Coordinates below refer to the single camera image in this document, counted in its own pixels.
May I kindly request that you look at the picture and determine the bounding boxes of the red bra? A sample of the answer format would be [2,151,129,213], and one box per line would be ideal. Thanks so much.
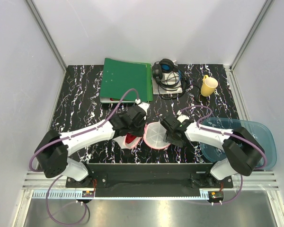
[125,133,137,144]

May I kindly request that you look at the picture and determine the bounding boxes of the white pink mesh laundry bag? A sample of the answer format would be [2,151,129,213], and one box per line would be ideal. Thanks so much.
[113,122,170,150]

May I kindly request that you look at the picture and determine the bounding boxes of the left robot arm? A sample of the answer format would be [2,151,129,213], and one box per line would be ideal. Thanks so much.
[35,102,150,187]

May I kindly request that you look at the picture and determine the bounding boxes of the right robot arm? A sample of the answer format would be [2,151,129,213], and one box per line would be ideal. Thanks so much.
[160,115,267,188]

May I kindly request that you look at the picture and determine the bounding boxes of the black blue headphones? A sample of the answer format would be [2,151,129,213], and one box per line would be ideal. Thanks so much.
[151,59,187,99]

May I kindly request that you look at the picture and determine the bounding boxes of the grey book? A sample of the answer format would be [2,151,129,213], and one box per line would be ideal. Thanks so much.
[151,62,183,95]

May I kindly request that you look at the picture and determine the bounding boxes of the green folder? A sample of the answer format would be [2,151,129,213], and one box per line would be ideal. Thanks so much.
[99,58,153,104]

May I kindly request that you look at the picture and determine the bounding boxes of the yellow mug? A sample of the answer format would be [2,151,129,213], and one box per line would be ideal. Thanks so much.
[201,75,218,97]

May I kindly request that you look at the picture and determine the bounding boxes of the blue transparent plastic bin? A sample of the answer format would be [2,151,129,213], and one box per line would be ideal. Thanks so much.
[200,117,277,170]

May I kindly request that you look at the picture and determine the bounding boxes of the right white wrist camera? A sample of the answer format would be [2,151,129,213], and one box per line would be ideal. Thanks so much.
[177,114,190,123]

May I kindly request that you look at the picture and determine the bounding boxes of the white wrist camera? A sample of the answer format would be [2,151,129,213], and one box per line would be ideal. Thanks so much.
[177,114,190,123]
[135,99,150,116]

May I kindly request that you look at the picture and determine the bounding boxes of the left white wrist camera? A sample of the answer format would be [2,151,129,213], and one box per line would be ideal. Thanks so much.
[135,99,150,116]

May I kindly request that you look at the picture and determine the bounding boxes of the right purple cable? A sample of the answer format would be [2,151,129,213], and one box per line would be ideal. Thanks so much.
[177,105,268,171]

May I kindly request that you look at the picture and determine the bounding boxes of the white slotted cable duct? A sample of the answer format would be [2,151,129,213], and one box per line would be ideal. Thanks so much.
[32,190,83,199]

